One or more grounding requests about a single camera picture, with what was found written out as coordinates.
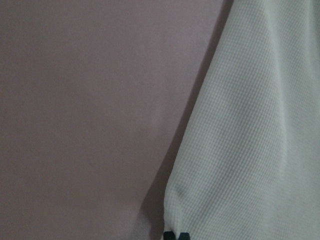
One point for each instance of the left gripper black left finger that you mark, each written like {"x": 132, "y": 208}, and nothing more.
{"x": 169, "y": 235}

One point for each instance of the olive green long-sleeve shirt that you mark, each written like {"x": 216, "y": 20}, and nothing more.
{"x": 248, "y": 167}

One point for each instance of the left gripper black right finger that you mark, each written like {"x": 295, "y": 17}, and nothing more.
{"x": 184, "y": 236}

